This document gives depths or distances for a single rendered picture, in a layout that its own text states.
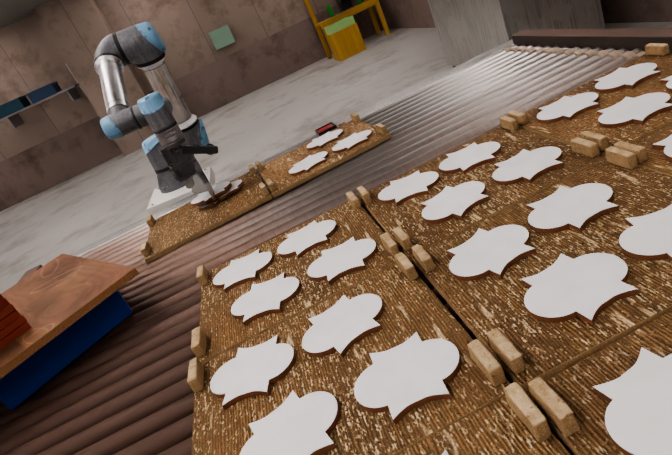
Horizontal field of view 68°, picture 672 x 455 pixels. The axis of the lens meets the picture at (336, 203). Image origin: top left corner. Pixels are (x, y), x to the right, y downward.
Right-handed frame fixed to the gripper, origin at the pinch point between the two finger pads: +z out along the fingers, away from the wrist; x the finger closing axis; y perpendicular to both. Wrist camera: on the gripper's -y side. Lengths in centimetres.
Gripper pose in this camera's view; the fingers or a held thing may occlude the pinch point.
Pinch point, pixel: (210, 192)
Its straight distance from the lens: 168.1
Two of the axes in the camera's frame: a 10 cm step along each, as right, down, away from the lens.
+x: 4.6, 1.8, -8.7
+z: 3.9, 8.4, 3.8
